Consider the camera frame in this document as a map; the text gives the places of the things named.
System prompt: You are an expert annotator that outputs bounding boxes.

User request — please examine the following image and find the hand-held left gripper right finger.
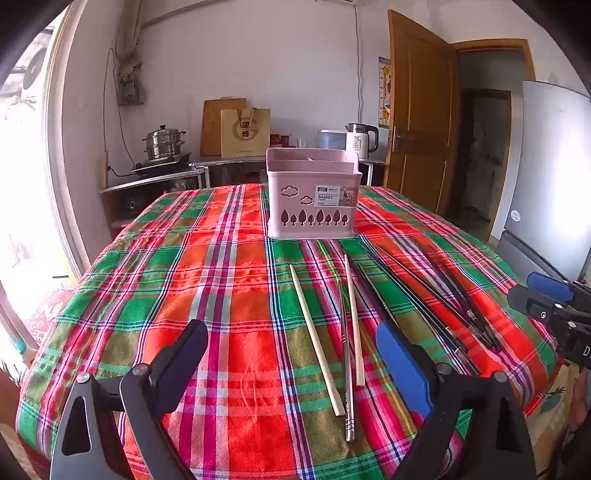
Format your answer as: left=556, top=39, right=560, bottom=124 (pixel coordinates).
left=375, top=322, right=539, bottom=480

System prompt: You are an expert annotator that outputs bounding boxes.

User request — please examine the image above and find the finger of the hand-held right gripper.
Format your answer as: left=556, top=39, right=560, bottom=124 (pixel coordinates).
left=507, top=285, right=570, bottom=325
left=527, top=271, right=591, bottom=304

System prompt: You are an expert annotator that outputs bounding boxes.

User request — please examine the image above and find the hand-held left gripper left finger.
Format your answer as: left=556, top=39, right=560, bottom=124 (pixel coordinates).
left=48, top=318, right=209, bottom=480

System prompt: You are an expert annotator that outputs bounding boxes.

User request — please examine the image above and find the metal chopstick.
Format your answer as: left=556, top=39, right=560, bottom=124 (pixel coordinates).
left=338, top=281, right=353, bottom=441
left=339, top=282, right=357, bottom=443

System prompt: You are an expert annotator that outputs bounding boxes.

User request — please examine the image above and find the black chopstick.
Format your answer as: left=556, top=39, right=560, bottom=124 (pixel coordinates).
left=355, top=262, right=399, bottom=321
left=382, top=249, right=465, bottom=360
left=375, top=244, right=481, bottom=374
left=427, top=247, right=504, bottom=354
left=433, top=257, right=492, bottom=349

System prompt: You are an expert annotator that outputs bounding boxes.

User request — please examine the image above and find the wooden chopstick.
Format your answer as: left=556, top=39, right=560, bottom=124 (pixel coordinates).
left=343, top=254, right=365, bottom=387
left=289, top=264, right=346, bottom=417

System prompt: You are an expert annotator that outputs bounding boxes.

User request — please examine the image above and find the pink plastic utensil basket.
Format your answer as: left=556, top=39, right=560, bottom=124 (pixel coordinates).
left=265, top=148, right=362, bottom=241

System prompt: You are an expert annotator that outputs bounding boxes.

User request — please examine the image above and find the person's right forearm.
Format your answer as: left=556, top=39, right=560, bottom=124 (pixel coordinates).
left=569, top=374, right=591, bottom=432

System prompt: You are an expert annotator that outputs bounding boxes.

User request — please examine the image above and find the plaid tablecloth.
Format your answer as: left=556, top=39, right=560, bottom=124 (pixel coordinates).
left=16, top=182, right=566, bottom=480

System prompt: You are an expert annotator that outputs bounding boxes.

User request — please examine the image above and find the cream printed cloth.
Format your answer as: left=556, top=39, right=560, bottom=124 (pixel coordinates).
left=529, top=367, right=575, bottom=462

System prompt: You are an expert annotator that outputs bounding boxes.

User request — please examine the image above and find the grey refrigerator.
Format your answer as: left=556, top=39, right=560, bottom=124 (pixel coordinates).
left=489, top=79, right=591, bottom=282

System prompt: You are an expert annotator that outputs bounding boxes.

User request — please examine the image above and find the gas stove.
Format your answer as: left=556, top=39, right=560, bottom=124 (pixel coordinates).
left=131, top=152, right=194, bottom=175

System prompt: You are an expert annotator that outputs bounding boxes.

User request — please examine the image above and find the steel counter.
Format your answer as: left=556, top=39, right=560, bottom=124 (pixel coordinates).
left=98, top=154, right=387, bottom=232

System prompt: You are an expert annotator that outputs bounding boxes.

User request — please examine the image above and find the steel steamer pot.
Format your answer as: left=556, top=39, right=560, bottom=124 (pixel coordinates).
left=142, top=124, right=187, bottom=161

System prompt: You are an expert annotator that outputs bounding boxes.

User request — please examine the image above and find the wooden door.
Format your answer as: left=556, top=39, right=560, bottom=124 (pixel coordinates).
left=385, top=9, right=460, bottom=215

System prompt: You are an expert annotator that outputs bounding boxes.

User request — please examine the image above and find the brown paper bag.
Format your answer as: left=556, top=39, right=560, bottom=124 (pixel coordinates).
left=220, top=107, right=271, bottom=158

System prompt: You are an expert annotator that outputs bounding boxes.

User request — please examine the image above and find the wooden cutting board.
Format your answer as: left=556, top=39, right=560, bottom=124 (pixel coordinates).
left=200, top=98, right=247, bottom=157

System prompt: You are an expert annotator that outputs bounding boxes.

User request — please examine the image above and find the white electric kettle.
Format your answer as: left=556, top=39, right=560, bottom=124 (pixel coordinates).
left=346, top=123, right=380, bottom=158

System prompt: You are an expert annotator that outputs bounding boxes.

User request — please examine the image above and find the clear plastic container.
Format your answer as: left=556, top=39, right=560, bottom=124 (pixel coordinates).
left=320, top=129, right=348, bottom=151

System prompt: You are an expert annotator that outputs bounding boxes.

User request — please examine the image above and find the outdoor air conditioner unit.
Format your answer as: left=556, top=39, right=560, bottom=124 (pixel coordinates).
left=9, top=44, right=49, bottom=100

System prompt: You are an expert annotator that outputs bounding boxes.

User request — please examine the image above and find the white window frame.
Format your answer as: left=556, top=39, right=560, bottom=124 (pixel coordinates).
left=0, top=4, right=89, bottom=352

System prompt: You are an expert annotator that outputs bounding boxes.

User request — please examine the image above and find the wall poster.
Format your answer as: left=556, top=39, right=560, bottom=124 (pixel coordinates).
left=378, top=56, right=392, bottom=129

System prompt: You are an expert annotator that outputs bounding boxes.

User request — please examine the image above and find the white wall cable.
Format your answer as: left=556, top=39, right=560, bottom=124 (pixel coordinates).
left=353, top=4, right=364, bottom=125

